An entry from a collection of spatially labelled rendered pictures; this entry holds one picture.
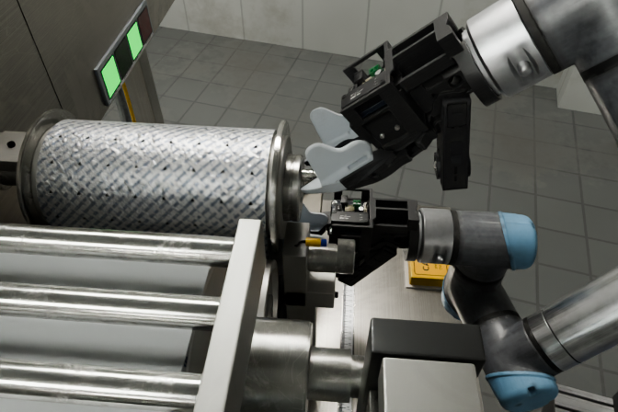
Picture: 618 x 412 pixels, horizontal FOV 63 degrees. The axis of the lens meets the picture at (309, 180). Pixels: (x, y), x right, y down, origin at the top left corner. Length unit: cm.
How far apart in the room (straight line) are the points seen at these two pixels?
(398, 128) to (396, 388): 28
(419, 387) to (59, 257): 19
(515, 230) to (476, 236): 5
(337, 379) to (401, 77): 26
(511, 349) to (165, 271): 53
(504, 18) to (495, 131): 239
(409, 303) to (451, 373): 67
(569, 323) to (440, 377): 47
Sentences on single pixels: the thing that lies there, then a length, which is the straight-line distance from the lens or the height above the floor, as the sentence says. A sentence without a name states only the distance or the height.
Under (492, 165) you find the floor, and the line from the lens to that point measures 260.
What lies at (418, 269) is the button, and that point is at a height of 92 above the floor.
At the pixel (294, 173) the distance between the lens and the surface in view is 53.
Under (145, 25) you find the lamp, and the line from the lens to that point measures 107.
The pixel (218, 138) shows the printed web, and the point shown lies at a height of 131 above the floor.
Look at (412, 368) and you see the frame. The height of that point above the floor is 144.
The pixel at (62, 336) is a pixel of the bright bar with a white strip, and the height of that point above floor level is 144.
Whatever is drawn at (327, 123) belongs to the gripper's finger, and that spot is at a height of 132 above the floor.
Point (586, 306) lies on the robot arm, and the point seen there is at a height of 112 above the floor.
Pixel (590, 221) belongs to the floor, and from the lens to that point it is 251.
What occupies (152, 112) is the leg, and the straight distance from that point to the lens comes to 157.
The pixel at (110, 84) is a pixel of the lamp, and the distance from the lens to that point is 92.
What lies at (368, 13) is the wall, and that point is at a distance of 312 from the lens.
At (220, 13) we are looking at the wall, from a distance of 346.
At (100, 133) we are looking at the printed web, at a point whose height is 131.
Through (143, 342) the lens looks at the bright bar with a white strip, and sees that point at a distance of 25.
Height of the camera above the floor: 165
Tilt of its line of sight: 44 degrees down
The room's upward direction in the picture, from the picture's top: straight up
